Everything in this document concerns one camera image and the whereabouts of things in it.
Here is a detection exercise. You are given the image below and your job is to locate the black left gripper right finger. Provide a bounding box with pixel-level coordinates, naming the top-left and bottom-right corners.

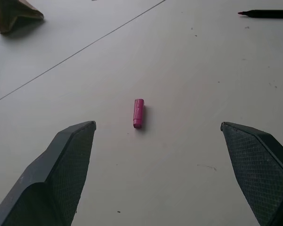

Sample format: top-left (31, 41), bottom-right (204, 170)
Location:
top-left (220, 121), bottom-right (283, 226)

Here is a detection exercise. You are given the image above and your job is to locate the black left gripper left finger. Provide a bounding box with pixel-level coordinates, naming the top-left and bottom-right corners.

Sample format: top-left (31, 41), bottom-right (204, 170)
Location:
top-left (0, 121), bottom-right (97, 226)

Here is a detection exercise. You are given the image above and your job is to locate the pink marker cap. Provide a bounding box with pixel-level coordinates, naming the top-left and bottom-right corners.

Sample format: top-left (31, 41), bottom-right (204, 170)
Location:
top-left (133, 98), bottom-right (146, 129)

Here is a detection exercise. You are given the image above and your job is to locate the black marker with red tip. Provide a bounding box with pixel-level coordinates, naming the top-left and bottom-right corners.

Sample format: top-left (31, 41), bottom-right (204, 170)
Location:
top-left (237, 9), bottom-right (283, 19)

